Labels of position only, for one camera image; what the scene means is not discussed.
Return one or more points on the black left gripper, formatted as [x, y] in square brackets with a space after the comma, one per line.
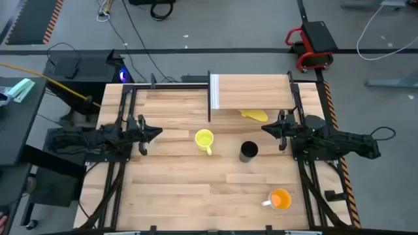
[142, 130]

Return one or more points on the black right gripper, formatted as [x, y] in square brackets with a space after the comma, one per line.
[284, 130]

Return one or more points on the black tumbler cup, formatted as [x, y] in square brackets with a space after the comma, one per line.
[249, 150]

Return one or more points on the yellow mug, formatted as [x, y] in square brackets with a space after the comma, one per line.
[204, 139]

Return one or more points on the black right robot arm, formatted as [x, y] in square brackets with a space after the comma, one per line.
[339, 140]

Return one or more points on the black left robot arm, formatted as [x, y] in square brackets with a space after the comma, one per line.
[98, 135]

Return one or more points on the yellow cloth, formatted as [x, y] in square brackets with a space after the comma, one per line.
[254, 115]

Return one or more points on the black computer tower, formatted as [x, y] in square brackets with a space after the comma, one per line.
[91, 70]

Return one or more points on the red and black rolling stool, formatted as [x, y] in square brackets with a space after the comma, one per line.
[315, 42]

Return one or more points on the orange black hazard tape strip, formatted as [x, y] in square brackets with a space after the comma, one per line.
[351, 202]

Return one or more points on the black rolling cart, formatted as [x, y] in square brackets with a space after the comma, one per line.
[55, 187]

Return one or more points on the grey metal table foot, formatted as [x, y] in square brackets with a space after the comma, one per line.
[372, 4]
[392, 81]

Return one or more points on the black side desk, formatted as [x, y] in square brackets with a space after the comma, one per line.
[16, 124]

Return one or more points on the mint green stapler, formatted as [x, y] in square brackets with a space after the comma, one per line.
[21, 89]

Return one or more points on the clear plastic item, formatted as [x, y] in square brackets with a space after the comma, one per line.
[5, 96]

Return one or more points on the black hazard-striped floor mat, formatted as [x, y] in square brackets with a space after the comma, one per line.
[32, 21]

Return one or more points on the black metal shelf frame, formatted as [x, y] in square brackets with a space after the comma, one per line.
[209, 98]

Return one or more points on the black aluminium table frame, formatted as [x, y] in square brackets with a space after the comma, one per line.
[112, 196]

